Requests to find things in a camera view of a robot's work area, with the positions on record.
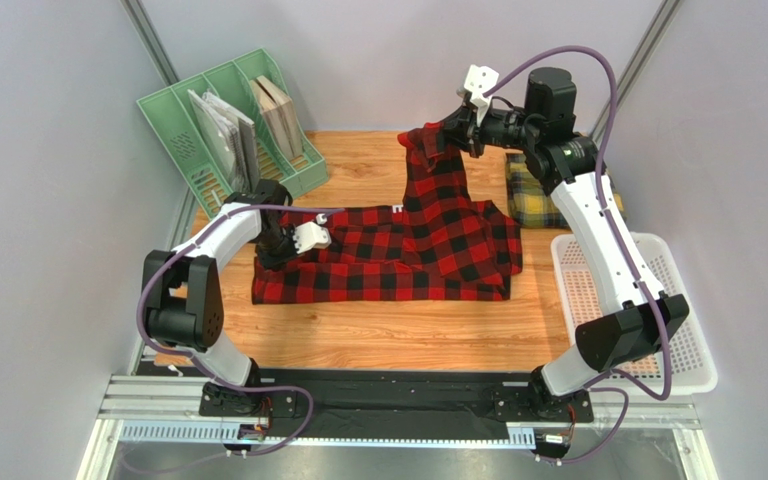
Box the red black plaid shirt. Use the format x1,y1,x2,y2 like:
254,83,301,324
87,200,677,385
251,123,523,304

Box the grey spiral notebooks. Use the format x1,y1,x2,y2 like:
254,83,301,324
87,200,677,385
187,89,261,193

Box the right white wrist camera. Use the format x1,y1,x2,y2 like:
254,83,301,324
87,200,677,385
458,64,499,126

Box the brown books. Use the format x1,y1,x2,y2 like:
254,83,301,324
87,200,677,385
249,76,303,160

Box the white plastic basket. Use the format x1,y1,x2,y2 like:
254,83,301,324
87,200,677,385
550,233,718,396

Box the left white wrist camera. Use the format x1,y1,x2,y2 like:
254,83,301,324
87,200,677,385
293,214,332,254

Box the yellow plaid folded shirt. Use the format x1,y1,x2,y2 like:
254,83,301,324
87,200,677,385
505,152,628,230

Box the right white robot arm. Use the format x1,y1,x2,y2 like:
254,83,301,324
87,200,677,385
443,65,690,401

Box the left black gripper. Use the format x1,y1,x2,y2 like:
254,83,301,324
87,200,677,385
254,223,306,273

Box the green file organizer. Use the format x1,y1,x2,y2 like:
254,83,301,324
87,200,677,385
137,49,329,218

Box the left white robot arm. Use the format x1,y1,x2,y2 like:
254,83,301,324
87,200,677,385
136,180,298,396

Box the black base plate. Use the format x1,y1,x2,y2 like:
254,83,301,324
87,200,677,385
199,368,594,441

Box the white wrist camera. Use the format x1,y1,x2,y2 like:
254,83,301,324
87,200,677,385
293,214,332,254
458,64,499,126

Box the aluminium frame rail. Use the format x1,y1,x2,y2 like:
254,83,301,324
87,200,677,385
79,363,717,479

